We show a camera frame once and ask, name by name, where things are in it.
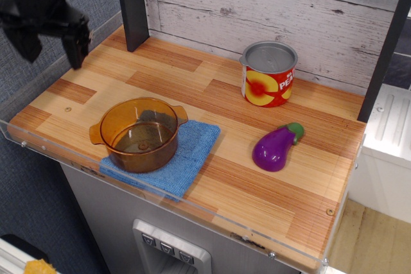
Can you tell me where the white appliance at right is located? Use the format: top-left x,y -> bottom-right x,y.
348,84 -> 410,223

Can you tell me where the dark vertical post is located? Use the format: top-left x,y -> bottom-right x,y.
119,0 -> 150,52
357,0 -> 410,123

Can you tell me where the blue microfiber cloth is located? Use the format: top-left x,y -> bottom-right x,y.
100,120 -> 221,202

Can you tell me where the dark vertical post left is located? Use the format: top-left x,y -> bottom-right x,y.
119,0 -> 150,52

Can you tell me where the red yellow peach can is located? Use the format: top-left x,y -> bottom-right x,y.
240,40 -> 298,108

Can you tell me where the dark vertical post right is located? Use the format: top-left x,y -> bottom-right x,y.
357,0 -> 410,123

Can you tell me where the amber glass pot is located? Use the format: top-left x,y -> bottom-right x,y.
89,98 -> 188,173

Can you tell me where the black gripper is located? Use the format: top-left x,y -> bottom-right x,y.
1,0 -> 90,69

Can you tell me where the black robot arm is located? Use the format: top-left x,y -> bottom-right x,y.
1,0 -> 90,69

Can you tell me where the grey cabinet with dispenser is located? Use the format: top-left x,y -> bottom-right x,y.
59,162 -> 309,274

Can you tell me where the purple toy eggplant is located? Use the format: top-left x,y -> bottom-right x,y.
252,123 -> 304,172

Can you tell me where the yellow black object corner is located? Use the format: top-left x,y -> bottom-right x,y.
1,234 -> 58,274

